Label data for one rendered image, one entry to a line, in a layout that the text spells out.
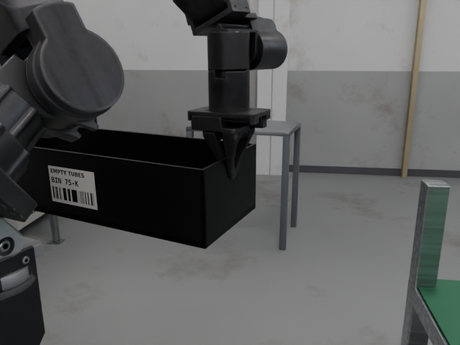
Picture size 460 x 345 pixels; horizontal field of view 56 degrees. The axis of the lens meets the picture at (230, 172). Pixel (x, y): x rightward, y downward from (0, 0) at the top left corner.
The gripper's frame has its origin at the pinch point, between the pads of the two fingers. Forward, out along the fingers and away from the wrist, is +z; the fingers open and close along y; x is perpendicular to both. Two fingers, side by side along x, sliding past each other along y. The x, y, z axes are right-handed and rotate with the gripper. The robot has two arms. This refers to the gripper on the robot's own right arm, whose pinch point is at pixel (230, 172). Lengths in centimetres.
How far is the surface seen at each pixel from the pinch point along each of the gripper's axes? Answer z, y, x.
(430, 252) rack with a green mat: 10.0, -27.5, -6.6
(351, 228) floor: 113, 26, -254
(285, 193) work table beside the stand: 72, 60, -197
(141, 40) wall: -29, 276, -338
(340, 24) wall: -41, 77, -405
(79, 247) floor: 110, 185, -138
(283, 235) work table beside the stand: 102, 60, -196
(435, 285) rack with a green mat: 14.9, -28.6, -6.9
